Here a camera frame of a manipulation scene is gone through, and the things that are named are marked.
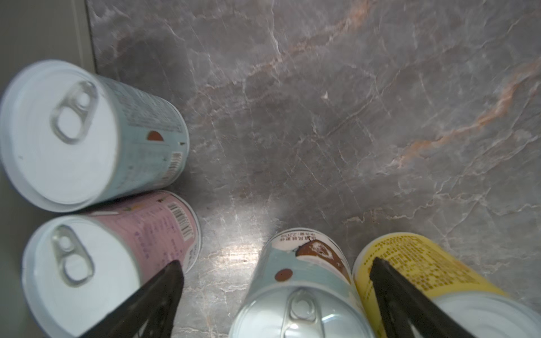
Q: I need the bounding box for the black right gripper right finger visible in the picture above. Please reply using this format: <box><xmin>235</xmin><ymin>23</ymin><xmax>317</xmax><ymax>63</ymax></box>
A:
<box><xmin>370</xmin><ymin>257</ymin><xmax>473</xmax><ymax>337</ymax></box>

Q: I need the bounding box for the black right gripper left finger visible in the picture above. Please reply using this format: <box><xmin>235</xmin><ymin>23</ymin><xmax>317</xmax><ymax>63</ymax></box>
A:
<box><xmin>82</xmin><ymin>260</ymin><xmax>185</xmax><ymax>337</ymax></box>

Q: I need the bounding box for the pink labelled white can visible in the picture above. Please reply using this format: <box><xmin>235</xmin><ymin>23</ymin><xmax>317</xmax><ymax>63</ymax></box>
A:
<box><xmin>21</xmin><ymin>190</ymin><xmax>202</xmax><ymax>337</ymax></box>

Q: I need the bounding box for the teal labelled white can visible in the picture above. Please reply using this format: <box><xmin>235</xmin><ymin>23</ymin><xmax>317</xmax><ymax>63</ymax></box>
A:
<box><xmin>229</xmin><ymin>228</ymin><xmax>375</xmax><ymax>337</ymax></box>

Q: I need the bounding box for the yellow labelled white can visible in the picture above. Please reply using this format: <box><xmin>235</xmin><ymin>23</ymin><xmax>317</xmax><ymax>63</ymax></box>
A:
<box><xmin>352</xmin><ymin>232</ymin><xmax>540</xmax><ymax>337</ymax></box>

